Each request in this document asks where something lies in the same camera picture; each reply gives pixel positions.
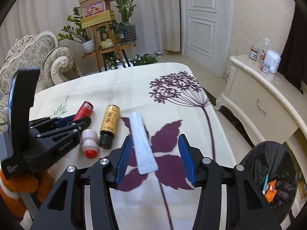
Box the white bottle red cap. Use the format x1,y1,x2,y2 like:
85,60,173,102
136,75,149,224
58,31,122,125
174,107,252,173
81,129,99,159

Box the orange snack wrapper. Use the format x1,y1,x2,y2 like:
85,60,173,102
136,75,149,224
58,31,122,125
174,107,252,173
264,180,277,203

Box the tall plant dark pot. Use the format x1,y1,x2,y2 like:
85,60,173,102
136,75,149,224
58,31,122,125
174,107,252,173
115,0,137,43

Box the small dark jar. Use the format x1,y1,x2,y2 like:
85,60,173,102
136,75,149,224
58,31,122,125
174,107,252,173
249,45,259,60

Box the white paper strip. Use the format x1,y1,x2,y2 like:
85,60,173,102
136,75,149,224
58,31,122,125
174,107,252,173
129,112,159,175

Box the cream ornate sofa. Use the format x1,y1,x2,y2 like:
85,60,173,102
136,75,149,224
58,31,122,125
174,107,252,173
1,31,81,125

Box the floral cream tablecloth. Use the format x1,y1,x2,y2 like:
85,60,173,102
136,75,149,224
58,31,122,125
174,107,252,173
30,63,236,229

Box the cream TV cabinet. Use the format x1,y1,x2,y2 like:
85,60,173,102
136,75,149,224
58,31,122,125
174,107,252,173
214,54,307,173

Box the blue white tube box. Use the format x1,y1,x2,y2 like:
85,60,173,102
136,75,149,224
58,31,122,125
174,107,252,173
262,174,268,195

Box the small tin can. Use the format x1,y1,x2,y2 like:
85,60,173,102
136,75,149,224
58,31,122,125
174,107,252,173
260,63,270,74

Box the gold bottle black cap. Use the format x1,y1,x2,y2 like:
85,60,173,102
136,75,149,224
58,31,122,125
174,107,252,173
99,104,120,149

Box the white panel door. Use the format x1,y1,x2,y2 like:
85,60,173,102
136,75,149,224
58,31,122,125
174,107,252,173
181,0,234,77

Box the black lined trash bin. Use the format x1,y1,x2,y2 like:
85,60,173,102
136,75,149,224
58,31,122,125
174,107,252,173
240,141,297,223

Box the red bottle black cap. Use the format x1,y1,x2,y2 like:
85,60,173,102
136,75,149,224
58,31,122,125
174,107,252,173
72,101,94,122

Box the wooden plant stand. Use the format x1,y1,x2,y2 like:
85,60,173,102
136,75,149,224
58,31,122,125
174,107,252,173
82,22,136,72

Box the stacked gift boxes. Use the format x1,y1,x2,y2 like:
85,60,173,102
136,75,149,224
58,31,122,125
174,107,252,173
79,0,115,29

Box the dark cloth covered TV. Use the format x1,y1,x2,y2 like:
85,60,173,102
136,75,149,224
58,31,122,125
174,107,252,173
277,6,307,92

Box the floor green plant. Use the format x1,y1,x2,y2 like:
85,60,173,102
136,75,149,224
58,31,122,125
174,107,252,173
130,53,158,67

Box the white plastic jug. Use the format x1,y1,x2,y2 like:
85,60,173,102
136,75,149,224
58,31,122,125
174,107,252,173
263,49,281,74

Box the white spray bottle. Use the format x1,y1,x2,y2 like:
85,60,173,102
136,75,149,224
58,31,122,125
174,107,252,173
259,39,271,63

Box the potted plant white pot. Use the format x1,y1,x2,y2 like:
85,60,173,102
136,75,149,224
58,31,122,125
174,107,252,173
58,6,96,55

